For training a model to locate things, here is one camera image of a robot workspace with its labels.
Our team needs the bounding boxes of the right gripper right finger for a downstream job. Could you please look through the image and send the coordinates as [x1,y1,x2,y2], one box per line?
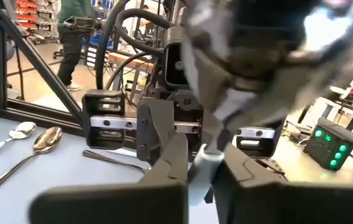
[212,144,353,224]

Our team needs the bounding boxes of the all-metal silver spoon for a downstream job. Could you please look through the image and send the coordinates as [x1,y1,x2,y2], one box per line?
[82,149,151,174]
[0,126,63,206]

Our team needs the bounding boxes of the black cable hose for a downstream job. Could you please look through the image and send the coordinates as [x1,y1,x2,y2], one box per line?
[95,0,131,91]
[114,8,177,58]

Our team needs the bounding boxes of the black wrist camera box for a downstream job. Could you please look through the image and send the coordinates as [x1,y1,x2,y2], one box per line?
[163,26,193,90]

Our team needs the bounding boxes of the wooden station table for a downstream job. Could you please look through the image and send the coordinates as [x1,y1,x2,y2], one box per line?
[107,51,156,74]

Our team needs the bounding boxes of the red storage shelves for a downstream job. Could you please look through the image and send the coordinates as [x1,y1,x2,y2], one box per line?
[15,0,62,40]

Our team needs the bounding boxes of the spoon with teal patterned handle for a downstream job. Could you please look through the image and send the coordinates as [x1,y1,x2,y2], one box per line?
[0,121,37,165]

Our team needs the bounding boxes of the spoon with thick blue handle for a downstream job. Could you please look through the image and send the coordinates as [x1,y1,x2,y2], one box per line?
[183,0,353,207]

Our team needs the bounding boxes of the black control box green lights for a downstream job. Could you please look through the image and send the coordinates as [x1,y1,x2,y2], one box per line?
[303,124,353,171]

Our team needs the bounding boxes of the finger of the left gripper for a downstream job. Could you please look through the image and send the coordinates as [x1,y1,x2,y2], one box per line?
[135,97,177,166]

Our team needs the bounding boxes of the blue crate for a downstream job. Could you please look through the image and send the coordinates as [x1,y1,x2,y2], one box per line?
[88,33,115,50]

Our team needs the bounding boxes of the black handheld device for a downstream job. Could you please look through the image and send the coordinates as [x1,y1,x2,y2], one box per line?
[62,16,103,34]

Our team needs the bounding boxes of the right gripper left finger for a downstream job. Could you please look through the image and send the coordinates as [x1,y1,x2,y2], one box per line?
[29,133,190,224]

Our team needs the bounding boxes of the person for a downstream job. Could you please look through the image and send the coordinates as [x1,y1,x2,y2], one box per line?
[57,0,95,91]

